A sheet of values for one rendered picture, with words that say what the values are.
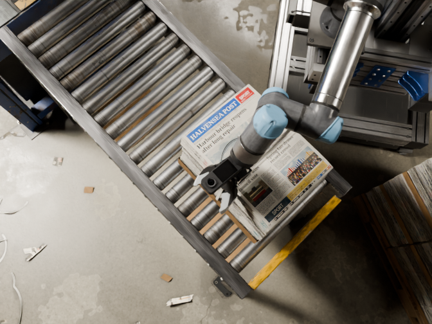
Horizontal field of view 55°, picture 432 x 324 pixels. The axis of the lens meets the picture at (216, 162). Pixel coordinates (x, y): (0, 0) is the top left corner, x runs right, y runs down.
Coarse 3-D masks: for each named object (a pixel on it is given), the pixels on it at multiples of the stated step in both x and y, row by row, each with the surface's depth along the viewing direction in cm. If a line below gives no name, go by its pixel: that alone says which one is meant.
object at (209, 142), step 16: (240, 96) 130; (256, 96) 131; (224, 112) 127; (240, 112) 128; (208, 128) 125; (224, 128) 125; (240, 128) 126; (192, 144) 122; (208, 144) 123; (224, 144) 124; (192, 160) 131; (208, 160) 121
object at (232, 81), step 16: (144, 0) 164; (160, 16) 163; (176, 32) 161; (176, 48) 172; (192, 48) 160; (208, 64) 158; (224, 64) 158; (224, 80) 157; (240, 80) 157; (336, 176) 148; (336, 192) 149
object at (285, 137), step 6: (288, 132) 129; (294, 132) 129; (282, 138) 127; (288, 138) 128; (276, 144) 126; (282, 144) 127; (270, 150) 125; (264, 156) 124; (258, 162) 123; (252, 168) 122; (240, 180) 120; (216, 192) 135; (222, 192) 129
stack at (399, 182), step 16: (400, 176) 171; (416, 176) 161; (368, 192) 205; (400, 192) 175; (384, 208) 196; (400, 208) 181; (416, 208) 169; (368, 224) 223; (384, 224) 201; (416, 224) 173; (400, 240) 192; (416, 240) 179; (384, 256) 219; (400, 256) 197; (416, 272) 190; (400, 288) 212; (416, 288) 194; (416, 320) 211
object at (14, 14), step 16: (0, 0) 162; (16, 0) 163; (32, 0) 163; (48, 0) 167; (64, 0) 173; (0, 16) 161; (16, 16) 162; (32, 16) 167; (16, 32) 167; (0, 48) 167
